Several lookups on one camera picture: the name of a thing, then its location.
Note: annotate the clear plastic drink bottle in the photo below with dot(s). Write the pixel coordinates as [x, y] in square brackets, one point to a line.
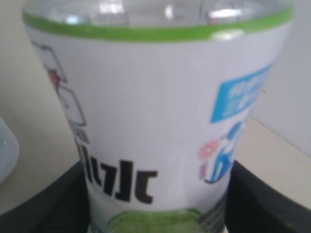
[157, 94]

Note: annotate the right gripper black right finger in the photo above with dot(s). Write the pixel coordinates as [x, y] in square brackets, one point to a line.
[252, 206]

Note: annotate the white rectangular tray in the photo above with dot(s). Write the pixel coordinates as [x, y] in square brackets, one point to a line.
[9, 151]

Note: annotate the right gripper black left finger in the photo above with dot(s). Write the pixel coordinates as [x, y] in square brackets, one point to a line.
[60, 208]

